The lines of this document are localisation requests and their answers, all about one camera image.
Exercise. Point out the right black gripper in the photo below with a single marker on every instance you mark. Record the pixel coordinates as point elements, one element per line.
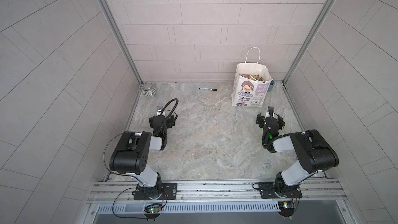
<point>261,119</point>

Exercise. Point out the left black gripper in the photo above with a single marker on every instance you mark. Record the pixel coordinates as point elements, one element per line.
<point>168,124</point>

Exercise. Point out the white printed paper bag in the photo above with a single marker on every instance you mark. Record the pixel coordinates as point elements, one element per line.
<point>251,84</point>

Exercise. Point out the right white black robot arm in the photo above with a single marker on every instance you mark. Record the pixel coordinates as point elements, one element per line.
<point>313,154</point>

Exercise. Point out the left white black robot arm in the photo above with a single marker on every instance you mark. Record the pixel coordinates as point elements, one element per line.
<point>131,154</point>

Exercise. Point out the teal ceramic cup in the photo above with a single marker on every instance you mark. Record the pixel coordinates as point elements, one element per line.
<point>271,85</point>

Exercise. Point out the striped ceramic mug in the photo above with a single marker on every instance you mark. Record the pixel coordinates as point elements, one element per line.
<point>148,89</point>

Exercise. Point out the black white marker pen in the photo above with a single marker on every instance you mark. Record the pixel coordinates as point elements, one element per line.
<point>208,89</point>

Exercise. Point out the left green circuit board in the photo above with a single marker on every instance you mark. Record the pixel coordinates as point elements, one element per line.
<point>153,208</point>

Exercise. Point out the right circuit board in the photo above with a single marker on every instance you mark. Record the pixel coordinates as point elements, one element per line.
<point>287,209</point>

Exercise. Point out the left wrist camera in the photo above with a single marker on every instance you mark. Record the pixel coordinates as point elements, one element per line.
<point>159,110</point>

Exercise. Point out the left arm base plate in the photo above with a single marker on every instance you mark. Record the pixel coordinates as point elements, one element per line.
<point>164,191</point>

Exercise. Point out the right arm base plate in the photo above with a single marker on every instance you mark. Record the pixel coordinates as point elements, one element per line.
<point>270,190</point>

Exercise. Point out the aluminium mounting rail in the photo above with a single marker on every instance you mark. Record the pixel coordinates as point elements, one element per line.
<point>231,190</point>

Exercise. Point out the right aluminium corner post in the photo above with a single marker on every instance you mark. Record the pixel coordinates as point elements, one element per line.
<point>327,6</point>

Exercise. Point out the aluminium corner post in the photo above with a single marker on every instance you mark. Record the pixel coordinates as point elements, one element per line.
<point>327,6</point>
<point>113,25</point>

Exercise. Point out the left aluminium corner post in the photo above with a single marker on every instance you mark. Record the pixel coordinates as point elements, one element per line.
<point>113,25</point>

